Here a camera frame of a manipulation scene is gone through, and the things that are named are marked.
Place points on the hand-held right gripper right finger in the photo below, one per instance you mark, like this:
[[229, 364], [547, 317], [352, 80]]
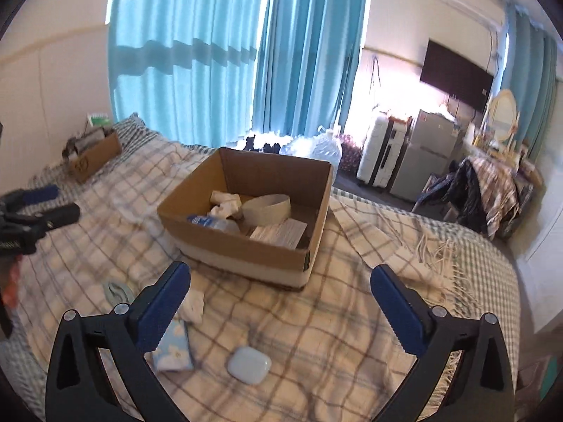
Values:
[[396, 305]]

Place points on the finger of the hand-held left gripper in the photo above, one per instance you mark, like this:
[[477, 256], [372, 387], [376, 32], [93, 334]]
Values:
[[59, 216], [42, 193]]

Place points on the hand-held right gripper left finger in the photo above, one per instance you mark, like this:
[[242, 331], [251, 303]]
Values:
[[163, 307]]

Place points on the person's left hand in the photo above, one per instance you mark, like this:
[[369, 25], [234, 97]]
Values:
[[9, 281]]

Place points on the small crumpled white tissue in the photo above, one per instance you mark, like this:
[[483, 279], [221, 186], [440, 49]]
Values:
[[194, 305]]

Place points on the blue floral tissue pack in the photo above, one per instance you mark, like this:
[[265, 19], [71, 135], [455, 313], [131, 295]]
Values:
[[175, 348]]

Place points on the small brown cardboard box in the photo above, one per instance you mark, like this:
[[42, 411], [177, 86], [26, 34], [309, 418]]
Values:
[[96, 157]]

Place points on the green and white packet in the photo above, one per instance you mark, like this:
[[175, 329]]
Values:
[[99, 119]]

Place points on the gingham bed sheet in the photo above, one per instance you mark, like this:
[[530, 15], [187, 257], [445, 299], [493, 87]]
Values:
[[484, 263]]

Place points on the clear plastic water bottle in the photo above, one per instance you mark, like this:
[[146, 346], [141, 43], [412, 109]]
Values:
[[210, 222]]

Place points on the white earbuds case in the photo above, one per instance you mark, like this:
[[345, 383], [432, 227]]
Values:
[[249, 362]]

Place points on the plaid fringed blanket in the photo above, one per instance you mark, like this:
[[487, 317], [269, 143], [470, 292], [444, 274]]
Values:
[[272, 316]]

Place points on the gingham pillow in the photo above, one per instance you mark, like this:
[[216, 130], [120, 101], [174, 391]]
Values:
[[132, 128]]

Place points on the dark jacket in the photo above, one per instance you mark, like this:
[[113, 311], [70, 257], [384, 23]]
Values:
[[462, 191]]

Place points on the white printed paper leaflet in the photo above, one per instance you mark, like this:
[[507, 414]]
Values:
[[281, 231]]

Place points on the silver mini fridge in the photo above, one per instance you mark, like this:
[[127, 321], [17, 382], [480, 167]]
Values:
[[429, 154]]

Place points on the table with plaid cloth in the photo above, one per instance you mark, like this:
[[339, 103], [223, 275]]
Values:
[[499, 189]]

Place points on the white suitcase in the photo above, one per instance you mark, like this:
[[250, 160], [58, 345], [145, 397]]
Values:
[[380, 149]]

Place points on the floral patterned bag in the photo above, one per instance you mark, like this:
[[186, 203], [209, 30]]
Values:
[[352, 151]]

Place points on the teal box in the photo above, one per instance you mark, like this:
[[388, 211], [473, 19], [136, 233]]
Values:
[[545, 376]]

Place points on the large open cardboard box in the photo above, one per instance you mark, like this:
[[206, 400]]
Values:
[[268, 176]]

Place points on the large clear water jug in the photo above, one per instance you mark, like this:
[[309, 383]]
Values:
[[329, 149]]

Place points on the pack of clear plastic bottles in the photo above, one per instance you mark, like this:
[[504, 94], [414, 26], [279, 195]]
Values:
[[301, 146]]

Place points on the wide blue window curtain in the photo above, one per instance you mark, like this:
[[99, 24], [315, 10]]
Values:
[[184, 48]]

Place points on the round vanity mirror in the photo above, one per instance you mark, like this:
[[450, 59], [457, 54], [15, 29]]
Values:
[[502, 112]]

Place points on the blue corner curtain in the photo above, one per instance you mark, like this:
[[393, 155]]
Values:
[[530, 74]]

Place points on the narrow blue window curtain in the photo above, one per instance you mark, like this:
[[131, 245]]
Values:
[[308, 48]]

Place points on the black wall television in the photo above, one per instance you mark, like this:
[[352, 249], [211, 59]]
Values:
[[457, 74]]

